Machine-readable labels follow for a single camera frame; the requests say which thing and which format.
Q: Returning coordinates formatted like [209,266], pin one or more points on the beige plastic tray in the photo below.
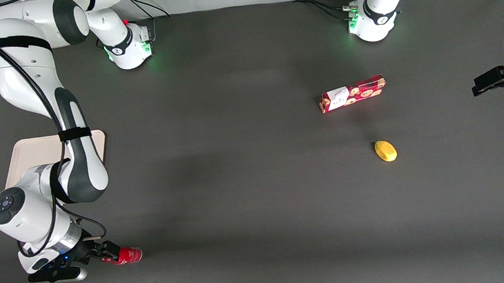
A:
[34,153]

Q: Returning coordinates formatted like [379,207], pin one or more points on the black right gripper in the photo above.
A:
[82,252]

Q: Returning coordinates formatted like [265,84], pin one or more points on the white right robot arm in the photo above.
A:
[22,70]

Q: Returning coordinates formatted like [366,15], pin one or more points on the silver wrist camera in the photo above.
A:
[58,275]

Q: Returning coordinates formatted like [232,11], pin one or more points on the yellow lemon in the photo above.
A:
[385,151]

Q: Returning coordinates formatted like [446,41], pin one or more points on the red coke bottle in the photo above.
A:
[130,255]

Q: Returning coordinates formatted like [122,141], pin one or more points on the red plaid cookie box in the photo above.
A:
[353,94]

